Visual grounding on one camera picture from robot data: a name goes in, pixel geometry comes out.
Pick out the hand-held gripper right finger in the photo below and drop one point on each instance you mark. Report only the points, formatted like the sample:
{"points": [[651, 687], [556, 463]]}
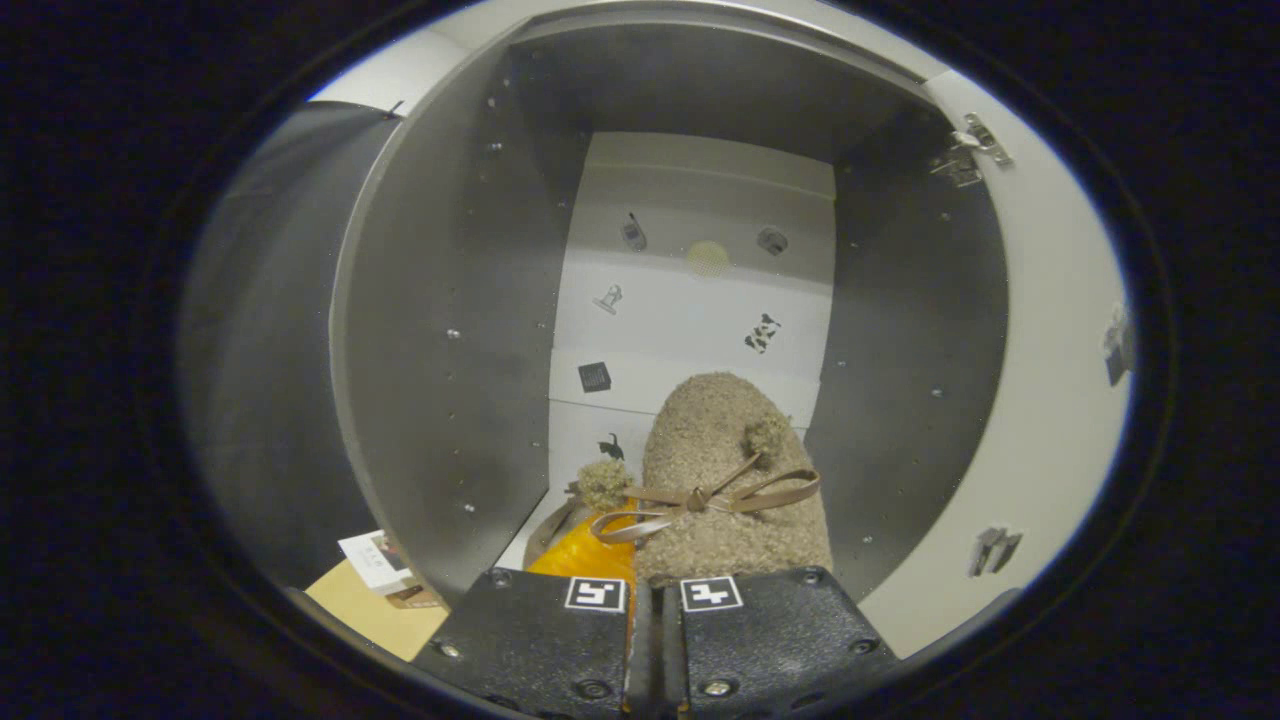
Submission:
{"points": [[770, 640]]}

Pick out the black backdrop cloth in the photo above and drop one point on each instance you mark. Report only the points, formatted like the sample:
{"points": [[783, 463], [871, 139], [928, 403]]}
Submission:
{"points": [[260, 350]]}

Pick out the white cover book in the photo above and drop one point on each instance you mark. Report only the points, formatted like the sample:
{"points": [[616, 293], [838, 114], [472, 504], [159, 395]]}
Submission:
{"points": [[368, 560]]}

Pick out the brown cover book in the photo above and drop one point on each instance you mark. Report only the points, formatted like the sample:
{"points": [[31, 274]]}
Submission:
{"points": [[418, 597]]}

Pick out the brown fuzzy shoe with bow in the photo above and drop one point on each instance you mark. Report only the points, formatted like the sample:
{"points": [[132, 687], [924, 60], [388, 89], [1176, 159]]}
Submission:
{"points": [[710, 420]]}

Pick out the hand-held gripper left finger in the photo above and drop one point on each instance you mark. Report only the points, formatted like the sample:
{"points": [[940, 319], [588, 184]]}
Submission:
{"points": [[540, 640]]}

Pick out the dark grey shoe cabinet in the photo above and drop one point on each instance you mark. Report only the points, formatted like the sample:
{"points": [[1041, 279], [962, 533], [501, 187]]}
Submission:
{"points": [[450, 300]]}

